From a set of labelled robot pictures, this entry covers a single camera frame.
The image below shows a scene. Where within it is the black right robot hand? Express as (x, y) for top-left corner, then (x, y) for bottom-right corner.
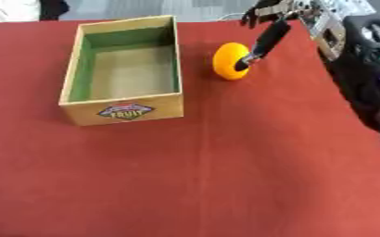
(232, 0), (304, 72)

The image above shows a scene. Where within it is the tan cardboard box green inside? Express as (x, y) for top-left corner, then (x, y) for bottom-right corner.
(57, 14), (185, 127)

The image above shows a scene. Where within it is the orange toy fruit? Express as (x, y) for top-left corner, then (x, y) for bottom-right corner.
(210, 42), (254, 81)

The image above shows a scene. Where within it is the person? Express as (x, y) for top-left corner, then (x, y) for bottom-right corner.
(0, 0), (72, 22)

